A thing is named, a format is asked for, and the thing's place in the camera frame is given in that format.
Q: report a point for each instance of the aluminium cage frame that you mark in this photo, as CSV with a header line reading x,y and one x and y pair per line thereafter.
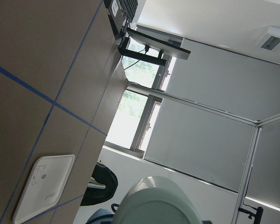
x,y
209,144

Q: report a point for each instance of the black keyboard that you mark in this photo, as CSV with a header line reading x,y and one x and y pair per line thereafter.
x,y
130,6

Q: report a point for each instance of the pale green cup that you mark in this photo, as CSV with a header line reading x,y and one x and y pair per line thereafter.
x,y
156,200

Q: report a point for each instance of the black cardboard box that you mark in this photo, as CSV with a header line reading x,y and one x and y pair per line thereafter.
x,y
117,18

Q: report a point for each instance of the black office chair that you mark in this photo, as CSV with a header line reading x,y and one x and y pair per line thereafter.
x,y
102,186

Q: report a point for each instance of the cream rabbit tray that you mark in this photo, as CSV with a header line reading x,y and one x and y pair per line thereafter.
x,y
44,186

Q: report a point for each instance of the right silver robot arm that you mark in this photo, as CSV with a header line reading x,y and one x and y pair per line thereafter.
x,y
101,216

